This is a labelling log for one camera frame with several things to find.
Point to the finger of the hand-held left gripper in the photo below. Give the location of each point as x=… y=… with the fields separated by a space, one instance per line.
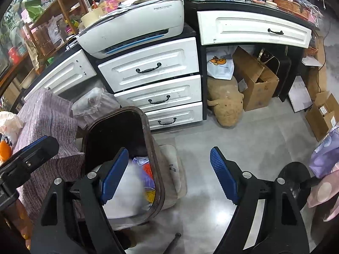
x=37 y=150

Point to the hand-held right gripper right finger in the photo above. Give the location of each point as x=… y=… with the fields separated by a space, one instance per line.
x=223 y=174

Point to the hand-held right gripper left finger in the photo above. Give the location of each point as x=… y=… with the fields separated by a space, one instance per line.
x=114 y=180

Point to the orange foam fruit net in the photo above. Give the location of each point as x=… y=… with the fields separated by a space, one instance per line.
x=147 y=172

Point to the purple plastic packet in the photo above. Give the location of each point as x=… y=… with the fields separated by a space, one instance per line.
x=148 y=184

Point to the yellow foam fruit net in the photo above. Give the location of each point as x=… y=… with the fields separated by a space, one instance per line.
x=150 y=196

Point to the black trash bin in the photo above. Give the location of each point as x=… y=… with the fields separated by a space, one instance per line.
x=114 y=135

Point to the person's left hand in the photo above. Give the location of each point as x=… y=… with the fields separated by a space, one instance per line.
x=23 y=219

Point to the small orange item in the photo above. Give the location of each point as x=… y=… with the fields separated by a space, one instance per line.
x=4 y=150

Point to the purple striped tablecloth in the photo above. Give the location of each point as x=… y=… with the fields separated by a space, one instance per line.
x=47 y=116

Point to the crumpled white tissue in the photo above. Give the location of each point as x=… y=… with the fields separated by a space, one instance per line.
x=9 y=123

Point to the beige floor mat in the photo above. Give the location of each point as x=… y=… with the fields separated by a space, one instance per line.
x=172 y=169

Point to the clear plastic bag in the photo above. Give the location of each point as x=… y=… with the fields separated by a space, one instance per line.
x=92 y=105

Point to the tan plush toy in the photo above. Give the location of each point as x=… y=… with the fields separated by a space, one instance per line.
x=227 y=103

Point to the black round stand base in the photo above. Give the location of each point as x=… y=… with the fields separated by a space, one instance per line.
x=298 y=172

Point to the black pole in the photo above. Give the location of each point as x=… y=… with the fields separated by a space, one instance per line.
x=172 y=243

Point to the open cardboard box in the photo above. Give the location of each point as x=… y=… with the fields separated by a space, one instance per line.
x=254 y=84

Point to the red jar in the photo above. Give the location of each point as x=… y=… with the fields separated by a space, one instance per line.
x=14 y=54

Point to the purple patterned clothing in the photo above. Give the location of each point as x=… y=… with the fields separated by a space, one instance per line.
x=324 y=158

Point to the white paper sheet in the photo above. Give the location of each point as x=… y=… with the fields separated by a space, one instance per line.
x=299 y=95

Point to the white shopping bag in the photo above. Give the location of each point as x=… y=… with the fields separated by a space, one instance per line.
x=219 y=64

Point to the small cardboard box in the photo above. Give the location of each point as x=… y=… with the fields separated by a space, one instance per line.
x=321 y=116

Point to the wooden shelf rack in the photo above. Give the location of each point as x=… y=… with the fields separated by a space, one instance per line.
x=58 y=5

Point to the wide white drawer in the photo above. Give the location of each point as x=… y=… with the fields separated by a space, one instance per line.
x=251 y=29

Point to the white printer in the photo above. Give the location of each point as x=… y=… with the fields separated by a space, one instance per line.
x=132 y=23

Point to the pink plastic bag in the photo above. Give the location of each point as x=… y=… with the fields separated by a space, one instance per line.
x=116 y=0

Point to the woven wooden box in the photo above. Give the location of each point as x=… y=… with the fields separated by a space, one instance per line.
x=291 y=6

